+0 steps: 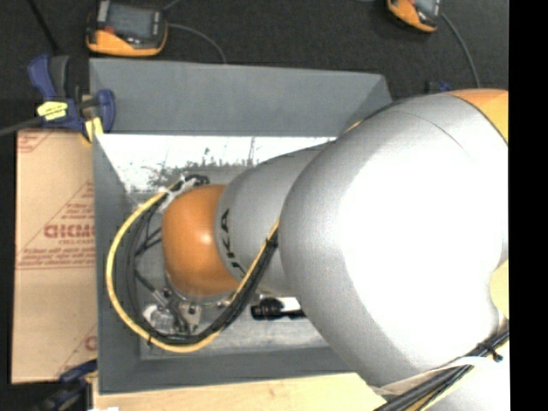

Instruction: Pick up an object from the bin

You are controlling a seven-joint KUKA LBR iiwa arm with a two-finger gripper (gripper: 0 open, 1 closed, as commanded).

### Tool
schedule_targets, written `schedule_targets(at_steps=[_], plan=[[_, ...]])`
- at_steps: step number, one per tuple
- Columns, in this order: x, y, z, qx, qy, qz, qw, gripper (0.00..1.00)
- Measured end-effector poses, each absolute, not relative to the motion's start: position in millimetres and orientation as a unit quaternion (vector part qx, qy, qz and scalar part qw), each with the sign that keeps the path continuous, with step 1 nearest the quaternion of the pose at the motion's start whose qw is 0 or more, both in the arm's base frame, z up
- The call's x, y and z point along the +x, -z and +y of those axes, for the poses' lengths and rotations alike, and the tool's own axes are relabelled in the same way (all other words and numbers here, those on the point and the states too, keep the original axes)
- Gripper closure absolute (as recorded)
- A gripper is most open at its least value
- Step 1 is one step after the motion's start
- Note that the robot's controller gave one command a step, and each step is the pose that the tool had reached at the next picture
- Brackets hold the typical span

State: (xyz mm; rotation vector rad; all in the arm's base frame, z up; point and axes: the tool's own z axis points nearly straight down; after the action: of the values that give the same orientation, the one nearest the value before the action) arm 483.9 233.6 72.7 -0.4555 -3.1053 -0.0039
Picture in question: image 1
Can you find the brown cardboard board, red print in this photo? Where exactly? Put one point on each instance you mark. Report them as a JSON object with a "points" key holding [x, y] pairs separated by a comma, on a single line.
{"points": [[51, 272]]}

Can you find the grey metal bin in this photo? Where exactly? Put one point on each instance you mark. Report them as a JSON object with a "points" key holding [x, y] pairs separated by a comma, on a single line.
{"points": [[222, 97]]}

